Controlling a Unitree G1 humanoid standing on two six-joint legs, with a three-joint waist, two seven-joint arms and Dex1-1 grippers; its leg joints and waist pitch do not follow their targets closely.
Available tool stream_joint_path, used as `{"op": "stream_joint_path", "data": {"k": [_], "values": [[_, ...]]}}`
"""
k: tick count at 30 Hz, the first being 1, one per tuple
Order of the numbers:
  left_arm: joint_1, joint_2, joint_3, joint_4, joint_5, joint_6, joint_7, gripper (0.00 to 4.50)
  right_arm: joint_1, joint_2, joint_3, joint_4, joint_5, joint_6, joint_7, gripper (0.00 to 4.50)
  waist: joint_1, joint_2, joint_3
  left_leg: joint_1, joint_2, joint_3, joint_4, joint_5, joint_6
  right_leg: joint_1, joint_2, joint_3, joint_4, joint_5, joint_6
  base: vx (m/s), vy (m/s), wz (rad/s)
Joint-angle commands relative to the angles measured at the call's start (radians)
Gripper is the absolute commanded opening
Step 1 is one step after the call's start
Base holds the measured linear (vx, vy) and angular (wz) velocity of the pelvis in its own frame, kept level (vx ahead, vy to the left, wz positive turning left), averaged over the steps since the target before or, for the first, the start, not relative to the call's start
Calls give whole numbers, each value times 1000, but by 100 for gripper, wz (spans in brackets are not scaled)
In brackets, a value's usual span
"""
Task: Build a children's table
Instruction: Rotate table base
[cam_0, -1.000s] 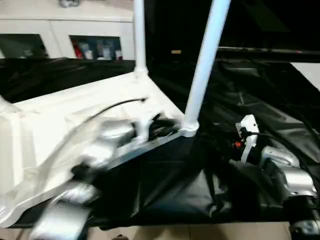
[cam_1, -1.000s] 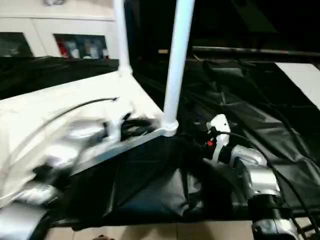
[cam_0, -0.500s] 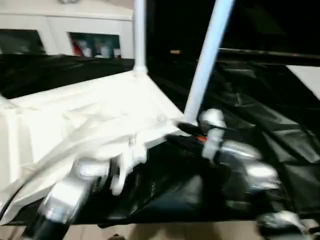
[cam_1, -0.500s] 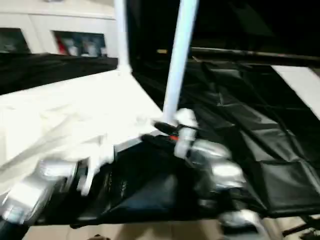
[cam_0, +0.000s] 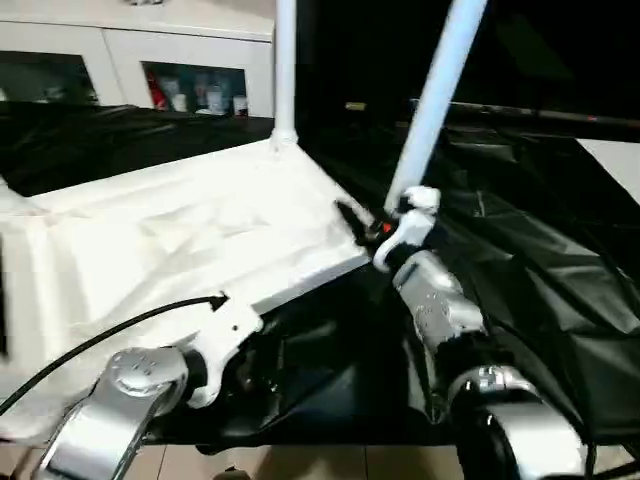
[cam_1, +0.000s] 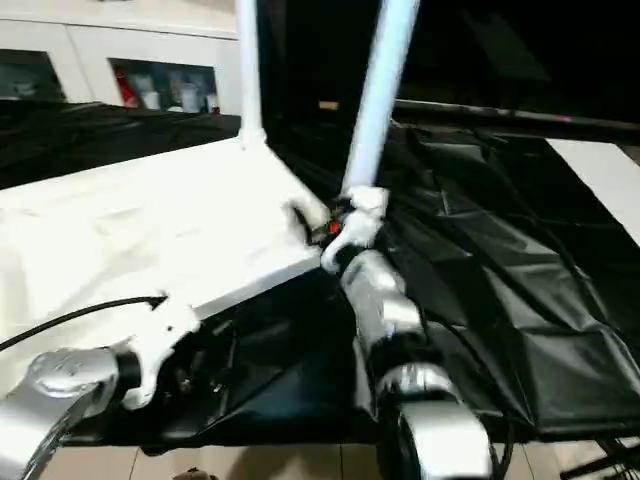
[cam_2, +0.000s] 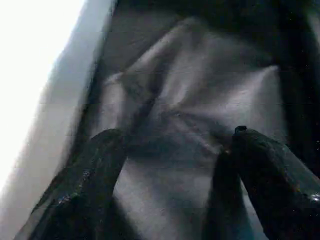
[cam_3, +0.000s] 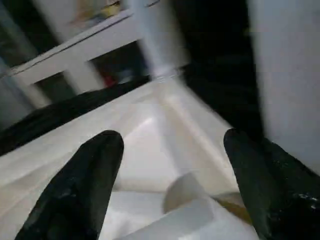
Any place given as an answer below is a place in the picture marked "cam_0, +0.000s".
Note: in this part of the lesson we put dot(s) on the dark metal rail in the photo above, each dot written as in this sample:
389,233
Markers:
530,115

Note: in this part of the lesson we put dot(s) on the white cabinet with glass doors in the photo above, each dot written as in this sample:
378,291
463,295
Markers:
120,40

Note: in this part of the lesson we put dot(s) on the white plastic table leg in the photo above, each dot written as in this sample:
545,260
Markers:
285,70
435,100

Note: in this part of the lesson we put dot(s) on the white flat board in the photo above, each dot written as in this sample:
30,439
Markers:
615,170

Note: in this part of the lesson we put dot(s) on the black mat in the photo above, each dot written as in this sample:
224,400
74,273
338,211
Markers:
530,240

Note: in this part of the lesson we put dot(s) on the red bottle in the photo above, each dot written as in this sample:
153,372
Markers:
156,95

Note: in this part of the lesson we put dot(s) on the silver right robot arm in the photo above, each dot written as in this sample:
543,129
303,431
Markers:
480,370

